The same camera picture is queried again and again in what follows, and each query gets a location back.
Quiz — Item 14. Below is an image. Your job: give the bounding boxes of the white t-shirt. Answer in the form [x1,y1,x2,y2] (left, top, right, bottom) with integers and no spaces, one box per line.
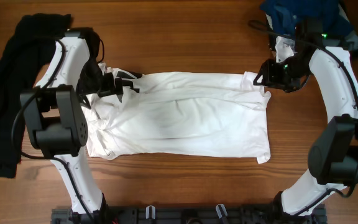
[83,68,271,164]

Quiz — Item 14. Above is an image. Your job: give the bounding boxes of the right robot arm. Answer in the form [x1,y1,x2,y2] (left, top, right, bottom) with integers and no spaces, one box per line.
[254,18,358,217]

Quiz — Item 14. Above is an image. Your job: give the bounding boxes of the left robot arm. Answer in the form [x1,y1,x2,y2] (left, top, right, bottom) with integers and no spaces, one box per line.
[17,27,124,223]

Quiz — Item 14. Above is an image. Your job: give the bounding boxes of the folded navy blue garment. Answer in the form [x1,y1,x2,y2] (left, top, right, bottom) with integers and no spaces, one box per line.
[259,0,354,39]

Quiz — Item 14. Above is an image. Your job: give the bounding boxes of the folded grey garment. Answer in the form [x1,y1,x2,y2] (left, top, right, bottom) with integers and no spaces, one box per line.
[265,3,358,54]

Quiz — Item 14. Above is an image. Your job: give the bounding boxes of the left black cable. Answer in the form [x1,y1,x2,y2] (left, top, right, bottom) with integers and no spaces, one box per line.
[10,39,98,224]

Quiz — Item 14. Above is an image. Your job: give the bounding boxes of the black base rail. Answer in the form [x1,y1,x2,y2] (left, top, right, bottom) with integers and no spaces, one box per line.
[50,203,328,224]

